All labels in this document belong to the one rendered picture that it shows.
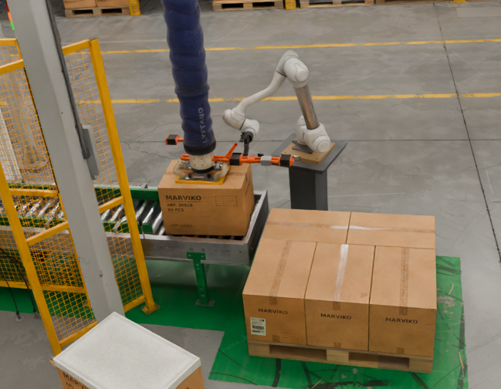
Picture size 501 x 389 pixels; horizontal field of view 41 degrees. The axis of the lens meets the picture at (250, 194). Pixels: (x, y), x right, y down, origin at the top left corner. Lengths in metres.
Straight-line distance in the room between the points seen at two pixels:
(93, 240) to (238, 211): 1.16
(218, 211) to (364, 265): 1.08
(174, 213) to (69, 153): 1.31
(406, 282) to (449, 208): 1.83
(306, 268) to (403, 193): 2.02
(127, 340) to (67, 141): 1.09
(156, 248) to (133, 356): 1.67
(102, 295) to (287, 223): 1.47
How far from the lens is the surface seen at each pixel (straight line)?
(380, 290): 4.30
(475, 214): 6.04
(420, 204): 6.11
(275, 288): 4.33
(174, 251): 4.85
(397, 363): 4.58
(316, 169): 5.14
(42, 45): 3.51
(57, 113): 3.63
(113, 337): 3.48
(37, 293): 4.58
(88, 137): 3.82
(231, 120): 5.02
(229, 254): 4.73
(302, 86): 4.84
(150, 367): 3.28
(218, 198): 4.66
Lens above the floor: 3.32
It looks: 32 degrees down
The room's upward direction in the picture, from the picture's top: 6 degrees counter-clockwise
